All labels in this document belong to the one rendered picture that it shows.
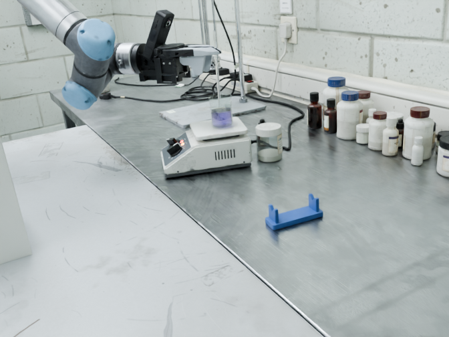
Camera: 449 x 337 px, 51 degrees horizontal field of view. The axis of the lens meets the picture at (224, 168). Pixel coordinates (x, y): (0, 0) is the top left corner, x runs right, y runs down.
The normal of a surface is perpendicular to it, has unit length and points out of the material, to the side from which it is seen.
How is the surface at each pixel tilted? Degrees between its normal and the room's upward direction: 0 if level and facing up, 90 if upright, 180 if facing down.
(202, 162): 90
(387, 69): 90
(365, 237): 0
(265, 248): 0
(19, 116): 90
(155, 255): 0
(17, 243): 90
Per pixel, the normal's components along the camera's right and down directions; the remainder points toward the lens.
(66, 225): -0.08, -0.92
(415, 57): -0.87, 0.25
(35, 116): 0.48, 0.29
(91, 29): 0.37, -0.45
